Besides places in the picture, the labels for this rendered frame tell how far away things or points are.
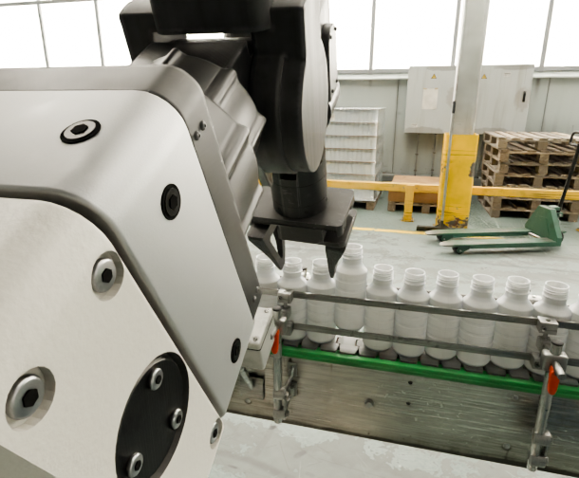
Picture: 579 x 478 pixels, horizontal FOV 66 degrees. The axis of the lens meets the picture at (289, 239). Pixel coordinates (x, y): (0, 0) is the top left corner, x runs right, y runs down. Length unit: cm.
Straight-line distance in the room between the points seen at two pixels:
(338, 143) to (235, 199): 602
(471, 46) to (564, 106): 299
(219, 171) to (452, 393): 79
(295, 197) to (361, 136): 570
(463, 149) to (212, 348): 516
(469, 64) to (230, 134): 527
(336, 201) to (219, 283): 31
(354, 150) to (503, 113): 251
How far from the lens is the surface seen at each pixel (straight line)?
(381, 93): 781
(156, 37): 27
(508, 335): 88
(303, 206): 43
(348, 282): 83
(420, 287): 84
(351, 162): 617
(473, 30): 546
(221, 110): 18
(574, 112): 814
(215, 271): 15
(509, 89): 760
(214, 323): 16
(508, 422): 94
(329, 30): 37
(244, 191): 18
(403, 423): 95
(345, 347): 90
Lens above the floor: 147
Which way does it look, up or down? 18 degrees down
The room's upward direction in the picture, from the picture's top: straight up
